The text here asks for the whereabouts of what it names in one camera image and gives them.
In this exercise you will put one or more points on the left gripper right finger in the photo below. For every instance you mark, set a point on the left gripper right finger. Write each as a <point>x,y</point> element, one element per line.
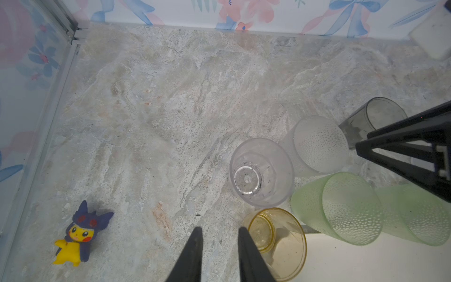
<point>251,264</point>

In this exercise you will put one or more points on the pikachu toy figure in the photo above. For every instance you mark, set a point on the pikachu toy figure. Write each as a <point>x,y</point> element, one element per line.
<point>75,246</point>

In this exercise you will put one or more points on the clear smooth cup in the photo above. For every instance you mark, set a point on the clear smooth cup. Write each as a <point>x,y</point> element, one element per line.
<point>262,173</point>

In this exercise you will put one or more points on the clear textured cup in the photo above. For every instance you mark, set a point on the clear textured cup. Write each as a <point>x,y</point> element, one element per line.
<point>316,146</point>

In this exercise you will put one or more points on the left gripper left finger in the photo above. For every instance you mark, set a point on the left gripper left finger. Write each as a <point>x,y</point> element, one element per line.
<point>188,267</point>

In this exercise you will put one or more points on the smoky grey cup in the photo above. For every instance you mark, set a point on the smoky grey cup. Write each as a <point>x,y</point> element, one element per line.
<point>377,113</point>

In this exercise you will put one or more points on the light green textured cup middle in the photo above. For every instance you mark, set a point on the light green textured cup middle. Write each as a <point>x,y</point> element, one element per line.
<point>414,214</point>

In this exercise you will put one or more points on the left aluminium corner post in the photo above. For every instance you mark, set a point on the left aluminium corner post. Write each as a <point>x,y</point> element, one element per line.
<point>38,46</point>

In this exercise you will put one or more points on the beige plastic tray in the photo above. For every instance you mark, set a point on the beige plastic tray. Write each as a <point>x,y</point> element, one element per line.
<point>388,259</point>

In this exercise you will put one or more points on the light green textured cup left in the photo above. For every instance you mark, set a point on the light green textured cup left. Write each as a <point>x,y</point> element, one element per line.
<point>343,206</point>

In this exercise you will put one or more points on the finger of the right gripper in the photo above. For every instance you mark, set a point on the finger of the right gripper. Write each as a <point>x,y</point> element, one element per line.
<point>425,136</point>

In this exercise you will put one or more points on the light green textured cup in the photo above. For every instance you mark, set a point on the light green textured cup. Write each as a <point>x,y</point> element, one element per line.
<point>343,206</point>
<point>414,214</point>

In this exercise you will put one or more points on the yellow amber cup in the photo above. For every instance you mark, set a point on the yellow amber cup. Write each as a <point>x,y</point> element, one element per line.
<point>280,240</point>

